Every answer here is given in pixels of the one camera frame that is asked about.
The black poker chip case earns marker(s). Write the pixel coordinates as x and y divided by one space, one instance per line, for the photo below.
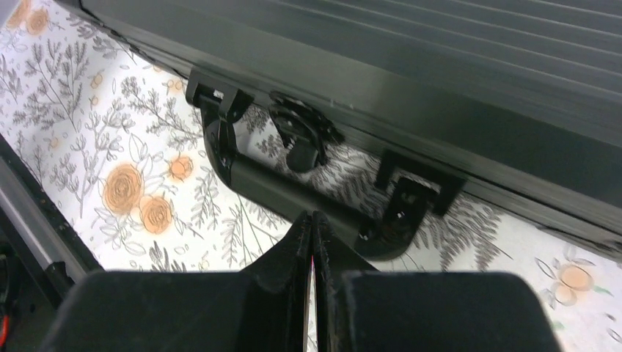
517 103

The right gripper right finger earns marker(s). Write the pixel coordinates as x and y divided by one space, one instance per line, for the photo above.
362 309

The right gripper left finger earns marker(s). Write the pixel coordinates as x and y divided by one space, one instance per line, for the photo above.
263 307

